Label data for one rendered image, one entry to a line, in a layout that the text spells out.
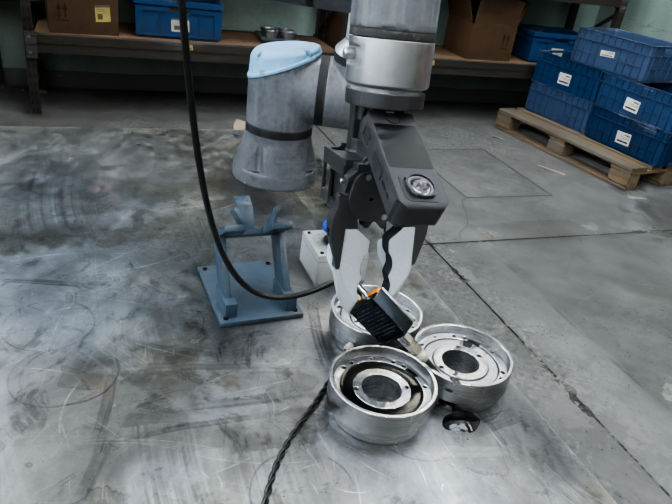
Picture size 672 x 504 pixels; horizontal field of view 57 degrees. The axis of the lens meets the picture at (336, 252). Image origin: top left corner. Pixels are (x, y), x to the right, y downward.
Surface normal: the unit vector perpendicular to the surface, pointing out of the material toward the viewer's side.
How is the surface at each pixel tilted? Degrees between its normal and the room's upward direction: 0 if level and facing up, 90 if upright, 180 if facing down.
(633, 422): 0
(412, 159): 23
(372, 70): 84
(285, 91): 88
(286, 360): 0
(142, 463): 0
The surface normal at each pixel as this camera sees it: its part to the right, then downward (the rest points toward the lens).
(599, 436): 0.13, -0.87
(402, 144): 0.27, -0.62
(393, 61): 0.01, 0.36
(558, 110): -0.87, 0.14
